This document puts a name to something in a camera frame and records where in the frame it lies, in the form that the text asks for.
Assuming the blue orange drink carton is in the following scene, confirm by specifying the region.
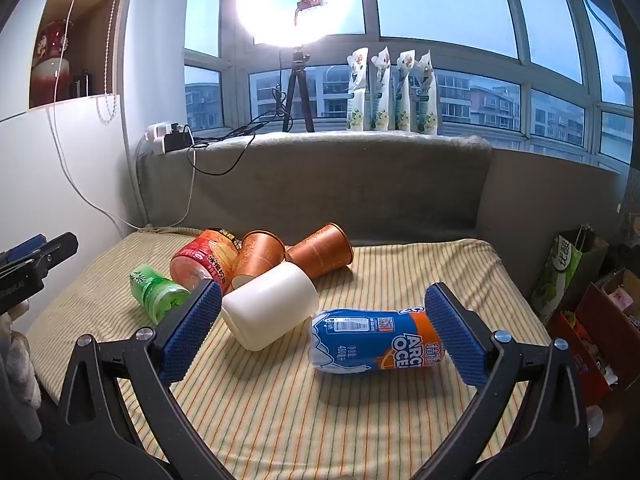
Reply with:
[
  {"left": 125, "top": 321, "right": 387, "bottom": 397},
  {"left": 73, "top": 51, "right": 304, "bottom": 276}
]
[{"left": 310, "top": 307, "right": 451, "bottom": 375}]

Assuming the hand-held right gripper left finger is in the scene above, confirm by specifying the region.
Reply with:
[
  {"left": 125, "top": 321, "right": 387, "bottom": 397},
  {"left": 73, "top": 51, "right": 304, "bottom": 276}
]
[{"left": 49, "top": 280, "right": 237, "bottom": 480}]

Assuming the green plastic bottle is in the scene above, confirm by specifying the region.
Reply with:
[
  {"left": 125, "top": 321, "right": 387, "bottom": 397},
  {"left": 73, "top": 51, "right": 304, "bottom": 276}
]
[{"left": 129, "top": 263, "right": 193, "bottom": 325}]

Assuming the green paper bag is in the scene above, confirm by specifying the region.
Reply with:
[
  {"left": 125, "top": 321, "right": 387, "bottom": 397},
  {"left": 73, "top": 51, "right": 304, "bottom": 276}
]
[{"left": 530, "top": 226, "right": 609, "bottom": 326}]

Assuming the white power strip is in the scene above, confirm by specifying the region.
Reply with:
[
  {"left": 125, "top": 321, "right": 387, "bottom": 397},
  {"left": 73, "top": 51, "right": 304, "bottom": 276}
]
[{"left": 144, "top": 121, "right": 193, "bottom": 156}]

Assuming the window frame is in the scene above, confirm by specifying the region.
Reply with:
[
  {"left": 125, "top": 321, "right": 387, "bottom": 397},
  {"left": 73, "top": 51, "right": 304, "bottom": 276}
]
[{"left": 182, "top": 0, "right": 640, "bottom": 167}]

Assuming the orange patterned paper cup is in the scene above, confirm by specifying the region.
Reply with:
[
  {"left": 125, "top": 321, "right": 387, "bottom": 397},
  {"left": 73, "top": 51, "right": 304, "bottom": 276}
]
[
  {"left": 231, "top": 230, "right": 287, "bottom": 291},
  {"left": 285, "top": 223, "right": 355, "bottom": 280}
]

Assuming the red cardboard box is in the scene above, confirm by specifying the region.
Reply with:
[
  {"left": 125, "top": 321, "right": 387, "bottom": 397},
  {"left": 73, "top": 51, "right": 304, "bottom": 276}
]
[{"left": 547, "top": 267, "right": 640, "bottom": 407}]

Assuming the white green standing pouch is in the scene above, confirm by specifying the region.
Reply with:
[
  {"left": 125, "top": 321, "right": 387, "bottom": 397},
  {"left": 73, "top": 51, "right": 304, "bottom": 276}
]
[
  {"left": 369, "top": 46, "right": 392, "bottom": 131},
  {"left": 415, "top": 51, "right": 440, "bottom": 135},
  {"left": 346, "top": 47, "right": 371, "bottom": 132},
  {"left": 395, "top": 49, "right": 419, "bottom": 132}
]

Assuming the black power adapter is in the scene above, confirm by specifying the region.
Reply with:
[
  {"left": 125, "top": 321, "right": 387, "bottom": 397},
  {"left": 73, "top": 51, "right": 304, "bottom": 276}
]
[{"left": 165, "top": 127, "right": 194, "bottom": 152}]

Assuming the white plastic cup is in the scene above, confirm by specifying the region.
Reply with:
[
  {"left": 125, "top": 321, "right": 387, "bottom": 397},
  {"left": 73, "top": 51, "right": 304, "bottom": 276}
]
[{"left": 221, "top": 261, "right": 320, "bottom": 352}]

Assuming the red white vase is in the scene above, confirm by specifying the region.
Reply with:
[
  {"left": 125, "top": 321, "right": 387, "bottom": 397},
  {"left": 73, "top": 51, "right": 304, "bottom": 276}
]
[{"left": 31, "top": 20, "right": 75, "bottom": 107}]

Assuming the red labelled cup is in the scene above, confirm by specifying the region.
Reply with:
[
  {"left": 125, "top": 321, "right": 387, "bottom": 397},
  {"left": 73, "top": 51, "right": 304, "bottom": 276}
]
[{"left": 170, "top": 228, "right": 240, "bottom": 296}]

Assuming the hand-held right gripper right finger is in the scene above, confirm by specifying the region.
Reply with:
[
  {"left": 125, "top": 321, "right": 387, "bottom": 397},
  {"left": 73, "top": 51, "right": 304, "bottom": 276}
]
[{"left": 414, "top": 282, "right": 592, "bottom": 480}]

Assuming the wooden shelf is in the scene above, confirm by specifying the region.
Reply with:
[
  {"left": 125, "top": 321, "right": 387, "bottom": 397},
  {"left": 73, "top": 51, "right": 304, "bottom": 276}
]
[{"left": 27, "top": 0, "right": 137, "bottom": 111}]

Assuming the white bead cord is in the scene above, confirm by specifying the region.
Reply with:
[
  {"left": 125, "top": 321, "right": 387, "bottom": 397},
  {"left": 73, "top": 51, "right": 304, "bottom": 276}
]
[{"left": 96, "top": 0, "right": 127, "bottom": 124}]

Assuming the striped yellow mattress cover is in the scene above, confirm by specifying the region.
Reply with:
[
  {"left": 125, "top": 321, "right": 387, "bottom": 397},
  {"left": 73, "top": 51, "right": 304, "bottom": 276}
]
[{"left": 25, "top": 227, "right": 551, "bottom": 480}]

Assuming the white cable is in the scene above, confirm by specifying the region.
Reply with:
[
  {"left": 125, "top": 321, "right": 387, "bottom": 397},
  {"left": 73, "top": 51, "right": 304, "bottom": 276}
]
[{"left": 46, "top": 0, "right": 151, "bottom": 233}]

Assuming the black cable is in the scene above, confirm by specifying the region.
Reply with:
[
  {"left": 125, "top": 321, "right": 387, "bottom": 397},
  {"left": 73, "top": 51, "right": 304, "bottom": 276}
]
[{"left": 186, "top": 87, "right": 301, "bottom": 177}]

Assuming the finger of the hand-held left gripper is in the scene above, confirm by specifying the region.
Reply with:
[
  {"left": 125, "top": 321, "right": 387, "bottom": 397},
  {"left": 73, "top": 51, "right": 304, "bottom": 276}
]
[
  {"left": 29, "top": 232, "right": 79, "bottom": 282},
  {"left": 0, "top": 234, "right": 47, "bottom": 267}
]

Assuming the black tripod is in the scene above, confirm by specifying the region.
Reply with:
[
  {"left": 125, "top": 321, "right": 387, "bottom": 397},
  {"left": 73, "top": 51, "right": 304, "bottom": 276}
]
[{"left": 281, "top": 49, "right": 316, "bottom": 133}]

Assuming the phone clip holder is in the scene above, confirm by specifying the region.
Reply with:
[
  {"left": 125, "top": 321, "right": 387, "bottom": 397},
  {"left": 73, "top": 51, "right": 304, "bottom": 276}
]
[{"left": 293, "top": 0, "right": 327, "bottom": 26}]

